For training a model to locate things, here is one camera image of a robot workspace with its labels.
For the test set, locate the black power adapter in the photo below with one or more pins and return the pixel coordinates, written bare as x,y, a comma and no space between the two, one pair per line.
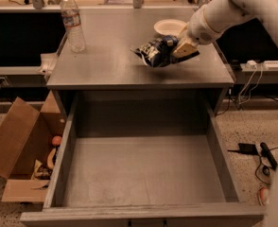
245,148

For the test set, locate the open grey top drawer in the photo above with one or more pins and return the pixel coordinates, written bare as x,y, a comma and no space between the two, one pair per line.
134,160

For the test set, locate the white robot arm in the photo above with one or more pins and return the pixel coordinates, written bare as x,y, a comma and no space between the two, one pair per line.
211,20

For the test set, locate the orange white sneaker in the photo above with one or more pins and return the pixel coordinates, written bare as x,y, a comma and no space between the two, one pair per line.
263,194

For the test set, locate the white paper bowl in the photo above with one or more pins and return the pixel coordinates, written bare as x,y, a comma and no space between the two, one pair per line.
169,27

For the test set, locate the brown cardboard box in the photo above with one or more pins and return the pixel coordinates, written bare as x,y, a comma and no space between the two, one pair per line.
26,135

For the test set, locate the clear plastic water bottle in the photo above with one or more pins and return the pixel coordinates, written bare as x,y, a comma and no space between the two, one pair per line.
72,23

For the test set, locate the blue chip bag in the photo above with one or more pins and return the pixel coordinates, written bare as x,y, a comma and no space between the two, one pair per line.
157,53

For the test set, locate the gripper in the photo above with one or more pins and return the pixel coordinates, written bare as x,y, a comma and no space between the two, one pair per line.
199,29

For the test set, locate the grey cabinet with top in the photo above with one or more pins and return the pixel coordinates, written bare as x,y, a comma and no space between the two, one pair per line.
112,77

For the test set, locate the orange fruit in box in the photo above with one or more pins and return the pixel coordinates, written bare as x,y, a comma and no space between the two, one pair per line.
56,140

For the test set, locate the long black bar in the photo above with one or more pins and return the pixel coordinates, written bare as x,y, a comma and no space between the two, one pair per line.
266,152

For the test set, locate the banana in box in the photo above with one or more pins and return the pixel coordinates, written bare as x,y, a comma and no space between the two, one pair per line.
51,159

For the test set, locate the white power strip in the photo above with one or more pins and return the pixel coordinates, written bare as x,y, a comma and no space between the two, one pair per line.
254,65

